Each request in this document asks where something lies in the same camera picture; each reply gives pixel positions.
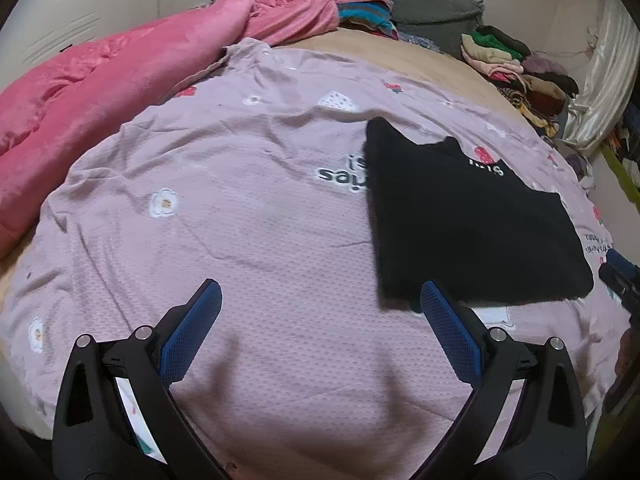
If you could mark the green fabric strip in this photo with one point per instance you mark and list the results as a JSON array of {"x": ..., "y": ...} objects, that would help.
[{"x": 620, "y": 170}]

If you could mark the purple printed bed cover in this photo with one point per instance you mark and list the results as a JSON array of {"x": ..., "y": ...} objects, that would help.
[{"x": 250, "y": 210}]

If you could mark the black sweater with orange cuffs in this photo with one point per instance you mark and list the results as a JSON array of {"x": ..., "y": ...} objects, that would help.
[{"x": 450, "y": 210}]

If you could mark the yellow-green cloth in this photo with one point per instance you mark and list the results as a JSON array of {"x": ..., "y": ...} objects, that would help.
[{"x": 607, "y": 430}]

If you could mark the stack of striped folded clothes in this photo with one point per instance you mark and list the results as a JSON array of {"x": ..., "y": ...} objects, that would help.
[{"x": 365, "y": 15}]

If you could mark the grey-purple cloth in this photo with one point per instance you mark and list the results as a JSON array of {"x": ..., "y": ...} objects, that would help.
[{"x": 580, "y": 167}]

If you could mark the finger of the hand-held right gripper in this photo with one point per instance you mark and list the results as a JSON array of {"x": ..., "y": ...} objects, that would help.
[
  {"x": 617, "y": 260},
  {"x": 617, "y": 282}
]

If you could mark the silver curtain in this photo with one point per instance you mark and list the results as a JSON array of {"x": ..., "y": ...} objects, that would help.
[{"x": 600, "y": 75}]

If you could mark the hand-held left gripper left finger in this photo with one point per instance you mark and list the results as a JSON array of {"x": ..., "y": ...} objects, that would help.
[{"x": 192, "y": 330}]

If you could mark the pile of mixed clothes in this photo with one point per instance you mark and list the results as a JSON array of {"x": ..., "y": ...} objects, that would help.
[{"x": 505, "y": 57}]

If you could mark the blue floral cloth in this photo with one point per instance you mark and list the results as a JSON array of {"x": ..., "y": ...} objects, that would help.
[{"x": 417, "y": 42}]

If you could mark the pink fleece blanket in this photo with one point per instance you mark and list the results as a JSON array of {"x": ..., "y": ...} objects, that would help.
[{"x": 100, "y": 85}]

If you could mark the grey headboard cushion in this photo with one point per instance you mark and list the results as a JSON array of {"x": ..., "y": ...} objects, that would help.
[{"x": 425, "y": 5}]

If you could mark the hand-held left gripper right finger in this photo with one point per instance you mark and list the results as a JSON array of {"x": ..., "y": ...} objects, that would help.
[{"x": 450, "y": 335}]

